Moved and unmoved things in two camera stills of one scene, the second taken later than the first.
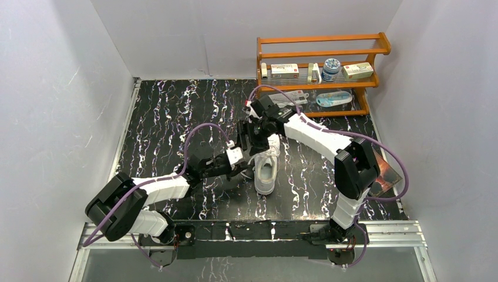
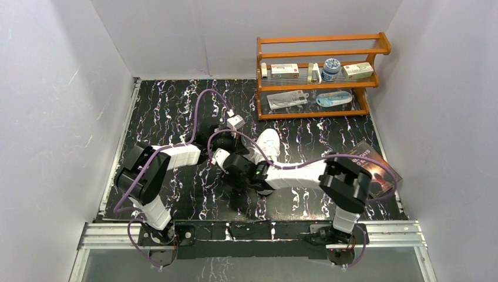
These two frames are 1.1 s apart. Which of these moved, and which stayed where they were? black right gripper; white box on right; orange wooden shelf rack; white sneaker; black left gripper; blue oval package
Moved: black right gripper; black left gripper
Stayed: orange wooden shelf rack; white sneaker; blue oval package; white box on right
